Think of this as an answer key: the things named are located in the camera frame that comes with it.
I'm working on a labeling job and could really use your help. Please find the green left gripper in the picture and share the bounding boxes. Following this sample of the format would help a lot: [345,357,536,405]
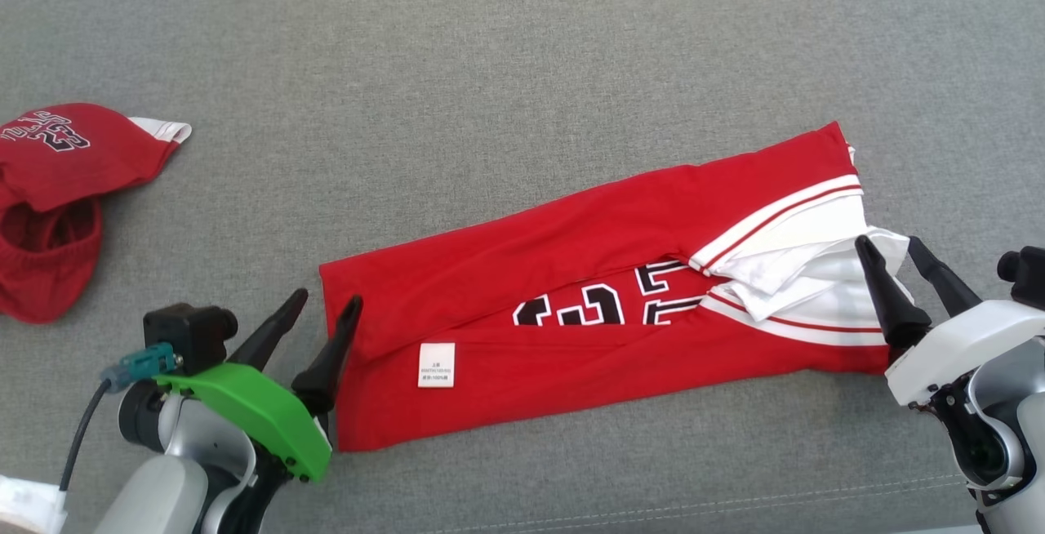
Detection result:
[155,287,364,484]

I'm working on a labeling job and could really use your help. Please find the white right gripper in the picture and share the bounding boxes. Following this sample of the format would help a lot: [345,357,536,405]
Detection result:
[854,234,1045,408]

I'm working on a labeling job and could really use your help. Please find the red Bulls jersey shirt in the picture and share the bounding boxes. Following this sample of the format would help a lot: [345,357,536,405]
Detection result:
[318,121,914,453]

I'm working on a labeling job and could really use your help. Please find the red shorts with white stripe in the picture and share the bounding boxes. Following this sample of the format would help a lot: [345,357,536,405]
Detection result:
[0,103,193,324]

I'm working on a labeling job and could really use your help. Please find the grey fabric sofa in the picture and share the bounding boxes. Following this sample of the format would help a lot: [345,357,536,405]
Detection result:
[0,0,1045,534]

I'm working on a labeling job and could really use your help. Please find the teal left camera connector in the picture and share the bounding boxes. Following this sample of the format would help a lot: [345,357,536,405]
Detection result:
[100,342,183,393]

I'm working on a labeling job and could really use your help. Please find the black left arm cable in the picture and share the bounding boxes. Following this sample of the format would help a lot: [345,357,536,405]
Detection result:
[59,379,112,492]

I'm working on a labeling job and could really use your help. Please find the white cable tag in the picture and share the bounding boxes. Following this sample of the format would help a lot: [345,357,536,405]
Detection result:
[0,475,69,534]

